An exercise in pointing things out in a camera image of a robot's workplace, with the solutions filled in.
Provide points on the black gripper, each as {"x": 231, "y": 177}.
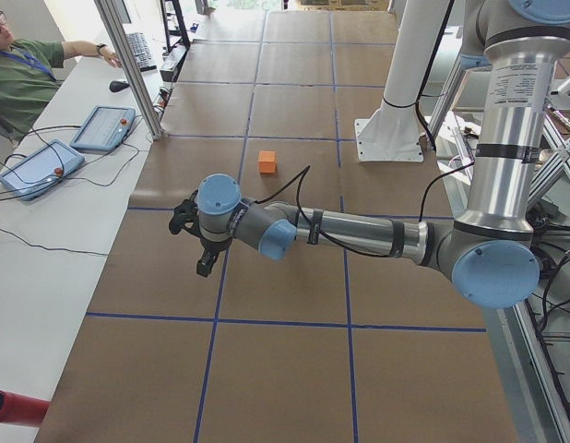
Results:
{"x": 210, "y": 246}

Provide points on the far blue teach pendant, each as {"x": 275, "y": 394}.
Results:
{"x": 105, "y": 129}

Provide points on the blue teach pendant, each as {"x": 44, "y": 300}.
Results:
{"x": 42, "y": 170}
{"x": 105, "y": 129}

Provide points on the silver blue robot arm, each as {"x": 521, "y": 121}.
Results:
{"x": 485, "y": 251}

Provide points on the aluminium frame post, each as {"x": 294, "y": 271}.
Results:
{"x": 115, "y": 29}

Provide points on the black computer mouse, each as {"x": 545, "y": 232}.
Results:
{"x": 118, "y": 85}

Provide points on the near blue teach pendant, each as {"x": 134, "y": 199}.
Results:
{"x": 42, "y": 170}

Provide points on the black keyboard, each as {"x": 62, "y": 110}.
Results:
{"x": 141, "y": 52}

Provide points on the orange foam cube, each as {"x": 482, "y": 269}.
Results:
{"x": 267, "y": 161}

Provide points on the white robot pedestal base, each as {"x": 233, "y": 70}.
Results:
{"x": 392, "y": 133}

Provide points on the aluminium lattice frame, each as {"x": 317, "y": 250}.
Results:
{"x": 532, "y": 339}

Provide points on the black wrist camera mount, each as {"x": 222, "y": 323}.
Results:
{"x": 185, "y": 217}

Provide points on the red cylinder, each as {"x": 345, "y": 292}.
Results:
{"x": 17, "y": 409}

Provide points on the person in green shirt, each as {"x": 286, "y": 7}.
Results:
{"x": 27, "y": 80}

